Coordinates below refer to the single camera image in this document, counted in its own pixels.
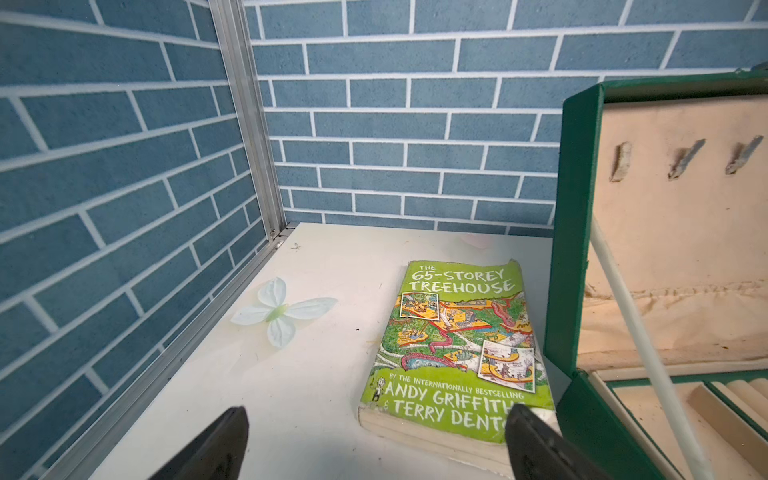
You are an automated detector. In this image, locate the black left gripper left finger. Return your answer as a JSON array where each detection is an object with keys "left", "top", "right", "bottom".
[{"left": 150, "top": 406, "right": 249, "bottom": 480}]

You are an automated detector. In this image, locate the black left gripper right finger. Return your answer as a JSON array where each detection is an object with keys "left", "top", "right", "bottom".
[{"left": 505, "top": 404, "right": 609, "bottom": 480}]

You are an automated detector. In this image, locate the green jewelry box beige lining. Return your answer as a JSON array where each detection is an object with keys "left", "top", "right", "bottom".
[{"left": 544, "top": 70, "right": 767, "bottom": 479}]

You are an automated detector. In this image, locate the green treehouse paperback book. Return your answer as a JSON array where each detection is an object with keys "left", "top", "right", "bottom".
[{"left": 358, "top": 260, "right": 559, "bottom": 478}]

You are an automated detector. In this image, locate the aluminium left corner post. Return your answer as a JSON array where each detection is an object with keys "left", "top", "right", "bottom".
[{"left": 209, "top": 0, "right": 287, "bottom": 240}]

